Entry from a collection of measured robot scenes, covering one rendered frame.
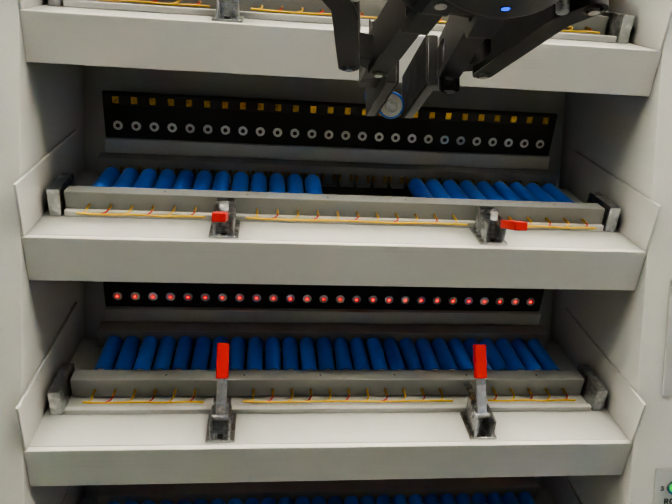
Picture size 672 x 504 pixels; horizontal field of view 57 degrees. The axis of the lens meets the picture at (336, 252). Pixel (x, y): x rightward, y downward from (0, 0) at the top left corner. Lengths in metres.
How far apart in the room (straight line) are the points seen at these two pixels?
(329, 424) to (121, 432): 0.21
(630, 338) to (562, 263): 0.12
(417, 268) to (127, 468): 0.34
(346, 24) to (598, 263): 0.44
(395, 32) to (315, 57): 0.30
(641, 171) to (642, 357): 0.19
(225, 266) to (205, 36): 0.21
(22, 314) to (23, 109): 0.19
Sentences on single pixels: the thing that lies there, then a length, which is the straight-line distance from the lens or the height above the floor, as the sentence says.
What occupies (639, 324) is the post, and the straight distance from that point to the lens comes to 0.72.
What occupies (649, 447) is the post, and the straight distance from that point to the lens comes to 0.75.
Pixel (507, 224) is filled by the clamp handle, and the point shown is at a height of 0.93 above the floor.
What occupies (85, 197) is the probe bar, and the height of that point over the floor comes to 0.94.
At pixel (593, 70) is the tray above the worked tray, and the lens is 0.69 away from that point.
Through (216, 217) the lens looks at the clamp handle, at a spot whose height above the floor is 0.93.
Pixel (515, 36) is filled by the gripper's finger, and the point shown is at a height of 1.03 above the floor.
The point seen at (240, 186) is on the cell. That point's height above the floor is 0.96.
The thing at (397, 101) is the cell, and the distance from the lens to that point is 0.43.
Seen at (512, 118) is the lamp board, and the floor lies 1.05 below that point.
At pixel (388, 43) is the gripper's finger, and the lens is 0.33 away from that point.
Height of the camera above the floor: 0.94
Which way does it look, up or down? 5 degrees down
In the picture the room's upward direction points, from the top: 2 degrees clockwise
